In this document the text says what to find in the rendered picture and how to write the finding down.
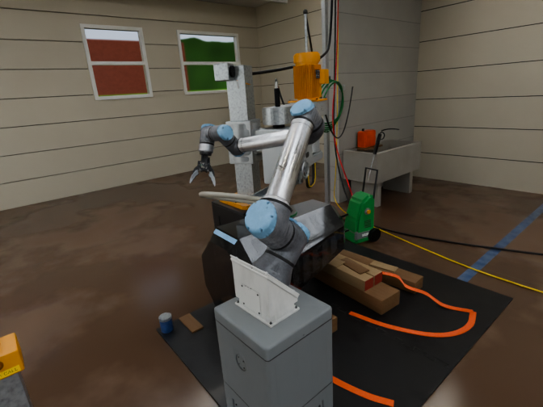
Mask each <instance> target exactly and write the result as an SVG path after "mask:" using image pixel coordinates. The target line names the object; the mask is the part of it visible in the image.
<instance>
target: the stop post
mask: <svg viewBox="0 0 543 407"><path fill-rule="evenodd" d="M0 343H1V344H0V362H2V363H3V365H4V366H3V368H2V370H0V407H33V405H32V402H31V399H30V397H29V395H28V392H27V388H26V385H25V383H24V381H23V377H22V374H21V371H22V370H24V363H23V355H22V351H21V348H20V345H19V341H18V339H17V337H16V334H15V333H12V334H8V335H7V336H4V337H2V338H0Z"/></svg>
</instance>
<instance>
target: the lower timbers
mask: <svg viewBox="0 0 543 407"><path fill-rule="evenodd" d="M339 254H341V255H343V256H346V257H348V258H351V259H354V260H356V261H358V262H361V263H363V264H365V265H368V266H369V264H370V263H371V262H373V261H376V260H374V259H371V258H367V257H365V256H362V255H359V254H355V253H352V252H350V251H347V250H342V251H341V252H340V253H339ZM372 267H373V268H376V267H374V266H372ZM376 269H378V270H380V271H384V272H388V273H392V274H396V275H398V276H400V278H401V279H402V281H403V283H405V284H406V285H408V286H410V287H414V288H417V289H420V288H421V287H423V276H421V275H417V274H415V273H412V272H409V271H405V270H403V269H400V268H398V269H397V270H396V271H395V272H394V273H393V272H390V271H385V270H382V269H379V268H376ZM314 278H315V279H318V280H320V281H322V282H323V283H325V284H327V285H329V286H330V287H332V288H334V289H335V290H337V291H339V292H342V293H343V294H344V295H346V296H349V297H350V298H352V299H353V300H355V301H357V302H359V303H361V304H362V305H364V306H366V307H368V308H370V309H371V310H373V311H375V312H376V313H379V314H381V315H382V314H384V313H386V312H388V311H389V310H390V309H392V308H393V307H395V306H397V305H398V304H399V299H400V291H399V290H398V289H396V288H394V287H398V288H400V289H402V290H404V291H407V292H410V293H413V294H415V293H416V292H415V291H412V290H410V289H408V288H406V287H404V285H403V284H402V282H401V281H400V280H399V279H398V278H395V277H393V276H389V275H382V281H381V282H380V283H378V284H377V285H375V286H373V287H371V288H369V289H368V290H367V291H365V292H364V291H362V290H360V289H359V288H357V287H354V286H352V285H351V284H349V283H346V282H344V281H342V280H341V279H338V278H336V277H334V276H333V275H330V274H328V273H326V272H325V271H322V270H320V271H319V272H318V273H317V274H316V275H315V276H314ZM382 282H383V283H382ZM385 283H387V284H389V285H387V284H385ZM390 285H392V286H394V287H391V286H390Z"/></svg>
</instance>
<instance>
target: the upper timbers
mask: <svg viewBox="0 0 543 407"><path fill-rule="evenodd" d="M335 258H337V259H339V260H340V259H343V258H347V257H346V256H343V255H341V254H338V255H337V256H336V257H335ZM350 259H351V258H350ZM351 260H352V261H354V262H357V263H358V264H360V265H361V266H364V267H365V268H367V269H369V271H368V272H365V273H363V274H361V275H360V274H358V273H356V272H355V271H353V270H351V269H350V268H348V267H346V266H344V265H342V266H340V267H338V268H335V267H333V266H330V265H326V266H325V267H324V268H323V269H322V271H325V272H326V273H328V274H330V275H333V276H334V277H336V278H338V279H341V280H342V281H344V282H346V283H349V284H351V285H352V286H354V287H357V288H359V289H360V290H362V291H364V292H365V291H367V290H368V289H369V288H371V287H373V286H375V285H377V284H378V283H380V282H381V281H382V271H380V270H378V269H376V268H373V267H371V266H368V265H365V264H363V263H361V262H358V261H356V260H354V259H351Z"/></svg>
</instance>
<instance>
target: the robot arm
mask: <svg viewBox="0 0 543 407"><path fill-rule="evenodd" d="M290 113H291V115H292V116H293V118H292V121H291V125H290V128H289V129H287V130H283V131H278V132H270V133H266V134H262V135H258V136H249V137H245V138H237V137H236V136H235V135H234V132H233V129H232V128H231V127H230V126H229V125H227V124H222V125H217V126H215V125H214V124H203V125H202V126H201V130H200V143H199V149H198V151H199V152H200V155H201V161H198V164H197V166H196V167H195V169H194V170H193V173H192V176H191V178H190V183H191V182H192V181H193V179H194V178H195V177H196V176H197V175H198V174H199V172H198V170H199V171H201V173H202V172H203V171H204V172H206V173H207V172H209V174H208V176H209V177H210V178H211V179H212V181H213V185H214V186H215V184H216V181H215V174H214V170H213V168H212V167H211V166H210V157H208V156H212V153H213V150H214V149H215V148H213V147H214V141H220V142H221V143H222V144H223V145H224V146H225V147H226V148H227V149H228V150H229V151H230V152H231V154H233V155H234V156H235V157H241V156H242V155H243V154H244V153H245V152H250V151H255V150H261V149H270V148H275V147H280V146H283V148H282V150H281V153H280V157H279V159H278V162H277V164H276V168H275V171H274V173H273V175H272V178H271V182H270V184H269V187H268V189H267V194H266V196H264V197H262V198H260V199H259V200H258V201H256V203H253V204H252V205H251V206H250V207H249V208H248V210H247V212H246V216H245V225H246V228H247V229H248V231H249V232H250V233H251V234H252V235H253V236H254V237H256V238H258V239H259V240H260V241H261V242H262V243H263V244H265V245H266V246H267V248H266V250H265V252H264V254H263V255H262V256H261V257H260V258H258V259H257V260H256V261H255V262H254V263H253V264H252V266H255V267H257V268H259V269H260V270H262V271H264V272H268V274H269V275H271V276H272V277H274V278H275V279H278V280H279V281H280V282H281V283H283V284H285V285H286V286H289V285H290V283H291V277H292V271H293V268H294V266H295V265H296V263H297V260H298V258H299V257H300V255H301V252H302V251H303V249H304V248H305V245H306V243H307V242H308V240H309V236H310V232H309V230H308V229H307V228H306V227H305V226H304V225H303V224H302V223H300V222H297V221H296V220H294V219H293V218H290V215H291V212H292V208H291V206H290V205H289V203H290V200H291V198H292V194H293V190H294V187H295V185H296V182H297V177H298V175H299V172H300V169H301V165H302V162H303V159H304V156H305V152H306V150H307V147H308V145H311V144H313V143H315V142H316V141H318V140H319V139H320V137H321V136H322V134H323V132H324V129H325V123H324V120H323V118H322V117H321V115H320V114H319V112H318V110H317V108H316V107H315V105H314V104H313V103H312V101H311V100H309V99H302V100H300V101H298V102H296V103H295V104H293V106H292V107H291V109H290Z"/></svg>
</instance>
